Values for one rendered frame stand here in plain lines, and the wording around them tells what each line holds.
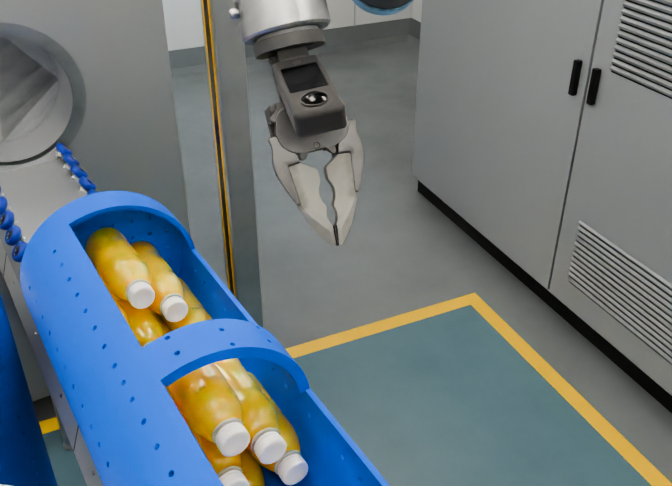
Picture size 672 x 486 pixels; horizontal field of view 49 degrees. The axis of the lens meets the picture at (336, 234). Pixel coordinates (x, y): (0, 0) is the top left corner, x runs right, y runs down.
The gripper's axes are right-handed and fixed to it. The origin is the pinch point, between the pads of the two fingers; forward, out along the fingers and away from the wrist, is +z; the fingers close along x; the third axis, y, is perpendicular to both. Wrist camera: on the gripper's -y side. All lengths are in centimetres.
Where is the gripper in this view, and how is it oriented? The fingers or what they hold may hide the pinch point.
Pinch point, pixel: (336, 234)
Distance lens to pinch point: 74.4
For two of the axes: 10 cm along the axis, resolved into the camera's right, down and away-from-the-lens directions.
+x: -9.6, 2.4, -1.5
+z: 2.2, 9.7, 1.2
